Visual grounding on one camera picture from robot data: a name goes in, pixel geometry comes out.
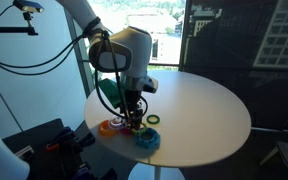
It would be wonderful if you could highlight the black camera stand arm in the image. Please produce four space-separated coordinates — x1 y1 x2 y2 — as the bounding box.
0 11 39 37

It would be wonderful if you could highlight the orange ribbed ring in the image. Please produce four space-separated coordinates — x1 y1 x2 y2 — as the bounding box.
97 119 119 138

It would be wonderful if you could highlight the long black cable pair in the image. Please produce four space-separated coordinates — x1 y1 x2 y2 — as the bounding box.
0 33 86 77

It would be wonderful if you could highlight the black cable looped along arm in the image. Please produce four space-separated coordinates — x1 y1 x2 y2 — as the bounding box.
94 30 132 128

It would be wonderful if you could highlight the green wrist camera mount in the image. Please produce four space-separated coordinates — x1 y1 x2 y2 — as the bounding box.
98 78 126 108

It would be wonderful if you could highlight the grey window frame post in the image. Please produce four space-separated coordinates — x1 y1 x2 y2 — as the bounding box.
63 8 97 98

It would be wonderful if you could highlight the grey camera on stand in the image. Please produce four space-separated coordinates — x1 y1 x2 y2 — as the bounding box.
12 0 45 14

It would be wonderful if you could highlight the clear transparent ring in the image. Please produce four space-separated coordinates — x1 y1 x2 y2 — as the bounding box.
108 117 128 132

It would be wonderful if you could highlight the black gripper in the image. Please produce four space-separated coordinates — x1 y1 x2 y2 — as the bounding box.
119 89 149 131

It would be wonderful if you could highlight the black tool cart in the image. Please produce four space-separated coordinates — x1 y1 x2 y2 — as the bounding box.
2 118 118 180

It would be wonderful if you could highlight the blue handled clamp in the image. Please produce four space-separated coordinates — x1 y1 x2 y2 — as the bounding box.
71 165 92 180

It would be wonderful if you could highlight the small dark green beaded ring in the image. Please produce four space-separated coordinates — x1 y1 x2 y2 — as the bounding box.
146 114 161 126

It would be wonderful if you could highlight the white table pedestal base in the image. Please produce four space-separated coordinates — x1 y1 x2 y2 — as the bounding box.
127 162 186 180

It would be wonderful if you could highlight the dark city print panel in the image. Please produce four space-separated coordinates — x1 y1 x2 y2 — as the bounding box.
179 0 288 132

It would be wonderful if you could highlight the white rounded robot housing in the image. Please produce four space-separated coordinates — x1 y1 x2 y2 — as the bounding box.
0 116 31 180

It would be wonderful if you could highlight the blue ring with dark dots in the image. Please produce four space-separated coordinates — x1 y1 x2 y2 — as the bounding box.
135 127 161 150

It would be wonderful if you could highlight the orange handled clamp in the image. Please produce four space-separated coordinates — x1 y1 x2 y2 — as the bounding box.
45 133 76 153

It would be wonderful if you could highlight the red ribbed ring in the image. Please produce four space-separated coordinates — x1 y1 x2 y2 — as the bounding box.
118 126 135 136

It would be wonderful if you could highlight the lime green toothed ring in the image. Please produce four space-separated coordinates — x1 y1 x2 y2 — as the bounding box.
130 122 149 136

